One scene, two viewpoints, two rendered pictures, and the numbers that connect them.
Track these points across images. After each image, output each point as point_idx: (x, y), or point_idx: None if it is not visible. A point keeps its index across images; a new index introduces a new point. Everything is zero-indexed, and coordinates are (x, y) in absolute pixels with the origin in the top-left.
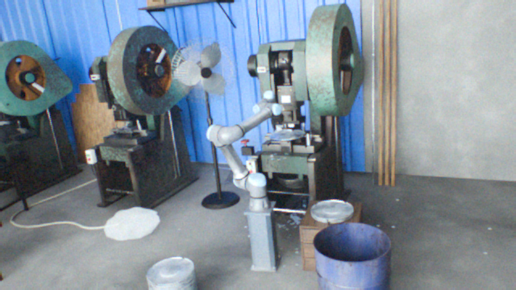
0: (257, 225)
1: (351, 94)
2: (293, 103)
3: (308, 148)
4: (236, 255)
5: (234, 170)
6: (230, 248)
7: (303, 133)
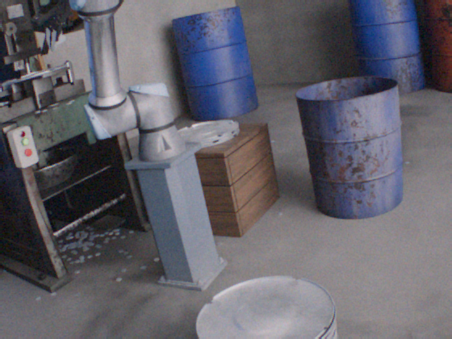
0: (190, 184)
1: None
2: (35, 12)
3: (77, 85)
4: (136, 311)
5: (114, 81)
6: (99, 320)
7: (50, 69)
